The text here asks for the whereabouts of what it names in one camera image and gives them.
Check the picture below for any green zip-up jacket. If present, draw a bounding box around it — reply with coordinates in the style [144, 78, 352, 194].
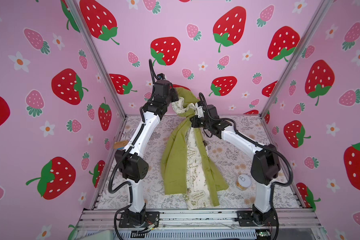
[161, 87, 229, 210]

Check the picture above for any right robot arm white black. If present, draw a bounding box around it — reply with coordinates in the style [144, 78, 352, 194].
[191, 93, 293, 226]

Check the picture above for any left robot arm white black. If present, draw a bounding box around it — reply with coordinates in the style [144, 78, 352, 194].
[108, 60, 179, 225]

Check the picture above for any small orange blue box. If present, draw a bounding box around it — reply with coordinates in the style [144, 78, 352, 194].
[113, 140, 129, 150]

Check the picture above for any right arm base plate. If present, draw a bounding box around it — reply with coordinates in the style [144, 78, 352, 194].
[236, 210, 278, 228]

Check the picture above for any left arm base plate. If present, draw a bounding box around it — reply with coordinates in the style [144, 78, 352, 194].
[118, 211, 160, 228]

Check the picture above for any aluminium front rail frame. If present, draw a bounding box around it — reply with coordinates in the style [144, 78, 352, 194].
[76, 209, 329, 240]

